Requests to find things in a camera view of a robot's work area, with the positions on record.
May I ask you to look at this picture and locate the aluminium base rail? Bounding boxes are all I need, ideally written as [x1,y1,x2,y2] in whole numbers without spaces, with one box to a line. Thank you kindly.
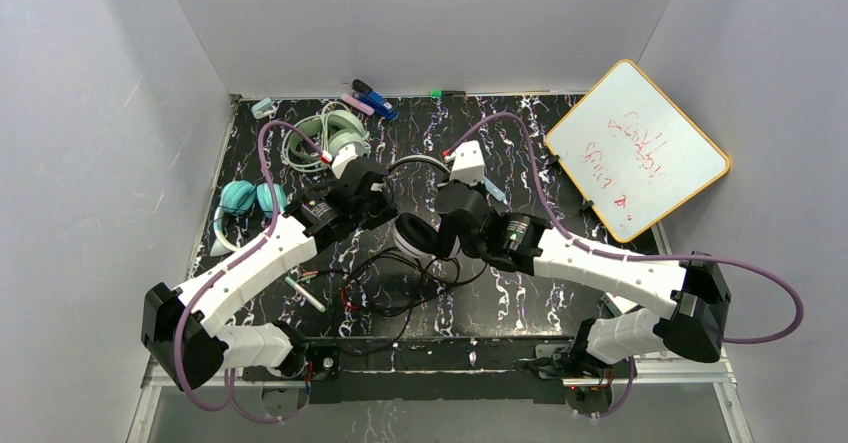
[129,221,753,443]

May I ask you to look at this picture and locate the blue stapler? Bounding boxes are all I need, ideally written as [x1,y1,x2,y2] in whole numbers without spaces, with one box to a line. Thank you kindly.
[351,79,398,120]

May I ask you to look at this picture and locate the pink highlighter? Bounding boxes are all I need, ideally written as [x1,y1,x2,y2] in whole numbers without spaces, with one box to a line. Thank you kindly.
[341,93,375,116]

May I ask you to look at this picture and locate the white board orange frame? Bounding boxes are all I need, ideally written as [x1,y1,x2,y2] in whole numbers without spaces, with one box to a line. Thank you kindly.
[545,60,731,243]

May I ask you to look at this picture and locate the mint green gaming headphones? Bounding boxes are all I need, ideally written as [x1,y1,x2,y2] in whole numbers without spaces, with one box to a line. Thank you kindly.
[282,102,371,173]

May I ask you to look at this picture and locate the light blue marker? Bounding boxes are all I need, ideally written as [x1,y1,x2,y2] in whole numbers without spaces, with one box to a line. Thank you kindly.
[483,177,508,204]

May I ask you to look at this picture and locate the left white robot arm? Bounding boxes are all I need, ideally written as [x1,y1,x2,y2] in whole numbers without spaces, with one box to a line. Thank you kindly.
[141,157,397,390]

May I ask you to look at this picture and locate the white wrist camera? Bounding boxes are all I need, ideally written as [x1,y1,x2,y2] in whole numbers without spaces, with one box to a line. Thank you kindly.
[321,143,370,179]
[443,140,485,186]

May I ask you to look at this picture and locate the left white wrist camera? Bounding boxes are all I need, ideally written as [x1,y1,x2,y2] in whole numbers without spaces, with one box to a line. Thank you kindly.
[321,143,370,179]

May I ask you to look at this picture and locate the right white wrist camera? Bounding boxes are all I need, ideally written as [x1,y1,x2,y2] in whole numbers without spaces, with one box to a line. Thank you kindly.
[443,140,485,186]

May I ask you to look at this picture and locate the green capped white marker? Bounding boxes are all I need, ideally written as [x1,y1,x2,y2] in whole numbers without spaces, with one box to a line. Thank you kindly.
[284,276,327,313]

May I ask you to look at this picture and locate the teal cat ear headphones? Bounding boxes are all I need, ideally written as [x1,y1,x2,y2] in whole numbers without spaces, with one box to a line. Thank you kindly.
[209,180,288,257]

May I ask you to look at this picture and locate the black and white headphones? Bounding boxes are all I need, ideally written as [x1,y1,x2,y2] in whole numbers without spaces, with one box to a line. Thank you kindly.
[301,155,484,357]

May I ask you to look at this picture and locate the small white red box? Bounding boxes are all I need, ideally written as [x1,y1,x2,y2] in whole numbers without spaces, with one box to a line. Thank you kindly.
[602,295,638,317]

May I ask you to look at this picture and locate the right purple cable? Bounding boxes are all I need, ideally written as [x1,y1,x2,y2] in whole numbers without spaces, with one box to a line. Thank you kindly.
[450,111,805,421]

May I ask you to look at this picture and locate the small light blue eraser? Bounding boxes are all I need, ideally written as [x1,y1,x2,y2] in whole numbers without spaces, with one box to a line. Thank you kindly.
[251,98,275,120]

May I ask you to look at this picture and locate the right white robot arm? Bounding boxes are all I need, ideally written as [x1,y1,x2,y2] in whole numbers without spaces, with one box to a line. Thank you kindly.
[435,182,730,369]

